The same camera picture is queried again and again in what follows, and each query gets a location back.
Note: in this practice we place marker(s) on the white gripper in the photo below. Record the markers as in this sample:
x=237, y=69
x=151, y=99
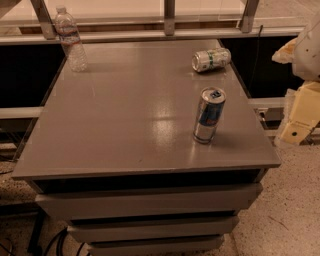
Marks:
x=309, y=55

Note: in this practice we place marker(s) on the silver green 7up can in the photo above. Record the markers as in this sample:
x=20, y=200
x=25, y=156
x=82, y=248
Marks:
x=212, y=59

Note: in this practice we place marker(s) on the clear plastic water bottle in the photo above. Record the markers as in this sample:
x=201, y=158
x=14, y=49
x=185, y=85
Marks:
x=70, y=40

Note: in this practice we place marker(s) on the blue silver redbull can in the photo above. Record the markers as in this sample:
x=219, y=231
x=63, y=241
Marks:
x=210, y=108

